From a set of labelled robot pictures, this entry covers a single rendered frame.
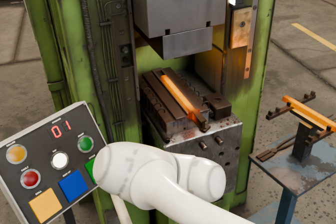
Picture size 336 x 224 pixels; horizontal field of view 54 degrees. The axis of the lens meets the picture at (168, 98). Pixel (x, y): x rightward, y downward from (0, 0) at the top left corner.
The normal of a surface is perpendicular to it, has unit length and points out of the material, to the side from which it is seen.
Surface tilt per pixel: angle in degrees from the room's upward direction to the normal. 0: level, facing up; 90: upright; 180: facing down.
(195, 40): 90
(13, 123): 0
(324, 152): 0
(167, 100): 0
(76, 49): 90
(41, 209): 60
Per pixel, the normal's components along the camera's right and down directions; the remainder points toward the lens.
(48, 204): 0.63, -0.11
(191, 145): 0.39, 0.50
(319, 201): -0.03, -0.83
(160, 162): 0.57, -0.40
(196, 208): -0.07, -0.60
